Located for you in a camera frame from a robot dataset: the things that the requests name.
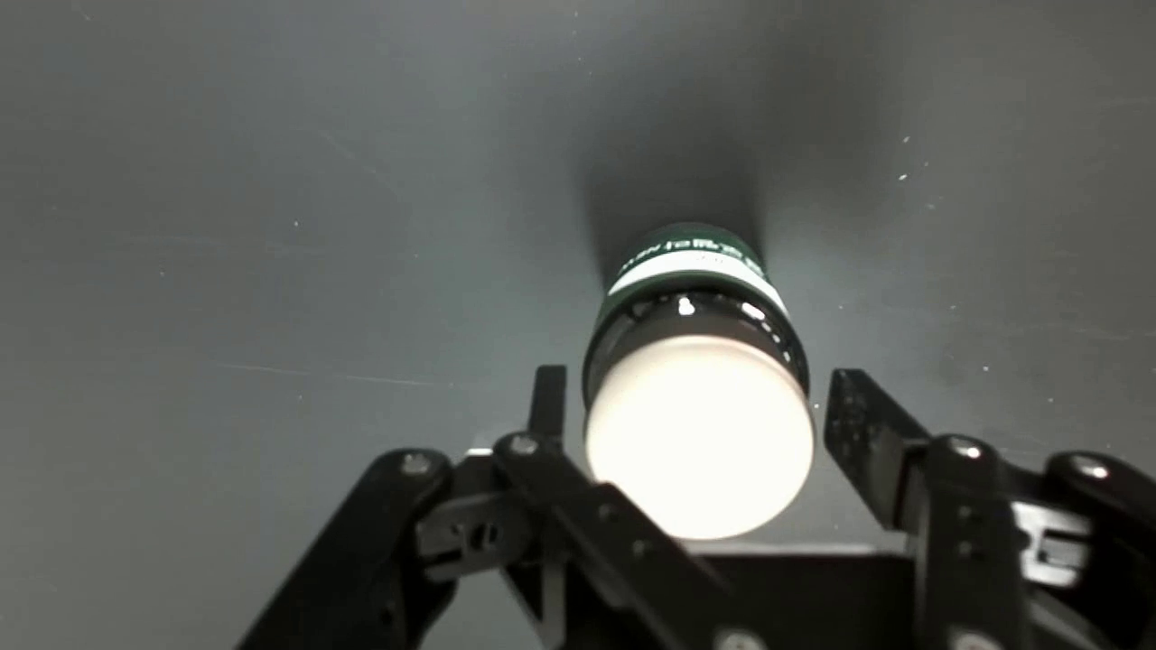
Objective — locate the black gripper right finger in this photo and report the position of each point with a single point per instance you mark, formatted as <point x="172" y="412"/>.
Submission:
<point x="1004" y="558"/>

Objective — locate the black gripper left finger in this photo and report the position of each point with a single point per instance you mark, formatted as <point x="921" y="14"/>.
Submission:
<point x="578" y="558"/>

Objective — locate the green bottle with white cap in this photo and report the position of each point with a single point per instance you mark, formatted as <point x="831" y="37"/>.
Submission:
<point x="697" y="387"/>

